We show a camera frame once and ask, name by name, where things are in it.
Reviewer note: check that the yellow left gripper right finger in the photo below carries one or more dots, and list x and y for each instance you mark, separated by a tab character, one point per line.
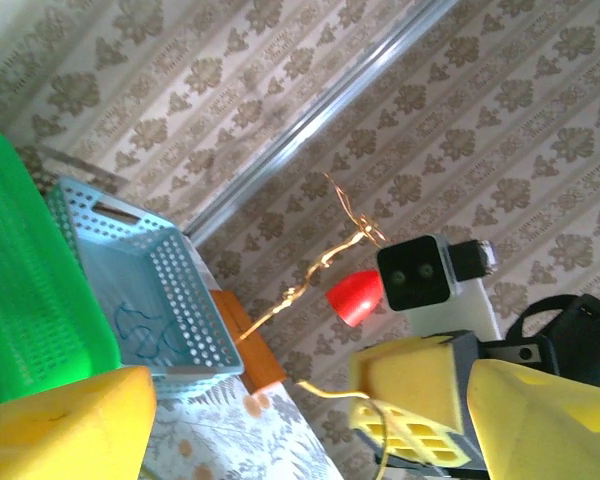
545	440

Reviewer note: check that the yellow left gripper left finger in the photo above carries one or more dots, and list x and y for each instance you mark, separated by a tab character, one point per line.
55	430

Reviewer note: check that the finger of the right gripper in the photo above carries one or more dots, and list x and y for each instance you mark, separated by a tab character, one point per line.
410	385

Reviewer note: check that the green perforated plastic basket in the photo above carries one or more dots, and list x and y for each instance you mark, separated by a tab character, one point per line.
30	275

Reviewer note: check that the orange wooden board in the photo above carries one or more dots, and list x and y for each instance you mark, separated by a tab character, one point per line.
250	350

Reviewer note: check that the floral printed tablecloth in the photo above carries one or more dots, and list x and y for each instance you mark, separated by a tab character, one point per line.
230	440

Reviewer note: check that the light blue perforated basket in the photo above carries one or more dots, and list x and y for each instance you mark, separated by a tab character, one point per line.
180	280

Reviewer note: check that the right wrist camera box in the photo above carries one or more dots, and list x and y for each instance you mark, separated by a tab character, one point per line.
415	275

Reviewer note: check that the aluminium frame post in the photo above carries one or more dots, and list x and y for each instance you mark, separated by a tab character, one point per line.
320	105

